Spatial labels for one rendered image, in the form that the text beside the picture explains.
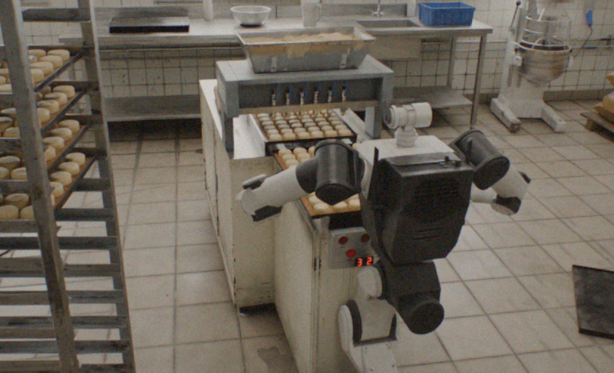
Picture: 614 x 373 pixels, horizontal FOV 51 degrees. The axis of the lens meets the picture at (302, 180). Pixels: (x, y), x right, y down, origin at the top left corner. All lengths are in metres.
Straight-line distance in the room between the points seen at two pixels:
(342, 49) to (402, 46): 2.77
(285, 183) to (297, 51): 1.03
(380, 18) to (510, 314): 3.23
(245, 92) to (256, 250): 0.73
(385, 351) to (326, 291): 0.28
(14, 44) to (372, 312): 1.38
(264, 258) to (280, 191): 1.22
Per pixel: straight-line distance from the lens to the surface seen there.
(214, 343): 3.03
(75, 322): 2.09
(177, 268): 3.59
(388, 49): 5.46
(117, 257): 1.93
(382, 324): 2.23
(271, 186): 1.79
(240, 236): 2.90
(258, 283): 3.04
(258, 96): 2.75
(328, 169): 1.68
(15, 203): 1.54
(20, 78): 1.29
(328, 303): 2.32
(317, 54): 2.72
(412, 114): 1.77
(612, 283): 3.79
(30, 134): 1.32
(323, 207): 2.12
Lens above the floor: 1.87
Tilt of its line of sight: 24 degrees down
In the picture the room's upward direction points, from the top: 1 degrees clockwise
